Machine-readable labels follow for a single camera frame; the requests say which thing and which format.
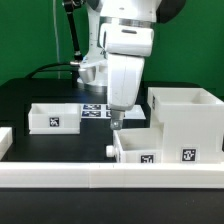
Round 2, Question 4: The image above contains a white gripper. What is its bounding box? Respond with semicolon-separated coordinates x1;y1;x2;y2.
78;54;144;130

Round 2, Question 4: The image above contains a white front drawer box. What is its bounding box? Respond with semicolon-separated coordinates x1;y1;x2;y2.
106;128;162;163

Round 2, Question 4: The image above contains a white drawer box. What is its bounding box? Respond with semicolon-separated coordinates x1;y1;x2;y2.
28;103;81;134
106;128;162;163

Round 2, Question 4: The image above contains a white drawer cabinet frame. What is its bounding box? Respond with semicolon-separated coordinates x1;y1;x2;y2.
147;87;224;164

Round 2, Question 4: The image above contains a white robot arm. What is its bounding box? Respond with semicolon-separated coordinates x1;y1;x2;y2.
78;0;186;130

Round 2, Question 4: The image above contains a fiducial marker sheet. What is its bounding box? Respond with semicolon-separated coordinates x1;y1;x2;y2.
81;104;145;120

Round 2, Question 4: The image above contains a black cable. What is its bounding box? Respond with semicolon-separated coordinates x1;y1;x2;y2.
24;61;83;80

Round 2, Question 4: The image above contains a white left fence wall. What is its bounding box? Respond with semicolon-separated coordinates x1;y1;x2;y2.
0;127;13;160

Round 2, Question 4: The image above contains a white fence wall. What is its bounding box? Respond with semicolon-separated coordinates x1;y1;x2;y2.
0;162;224;189
0;127;13;160

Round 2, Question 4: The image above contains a white front fence wall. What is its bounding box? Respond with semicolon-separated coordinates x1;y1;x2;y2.
0;162;224;189

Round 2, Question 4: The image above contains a white hanging cable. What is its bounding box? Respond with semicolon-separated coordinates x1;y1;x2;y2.
52;0;62;80

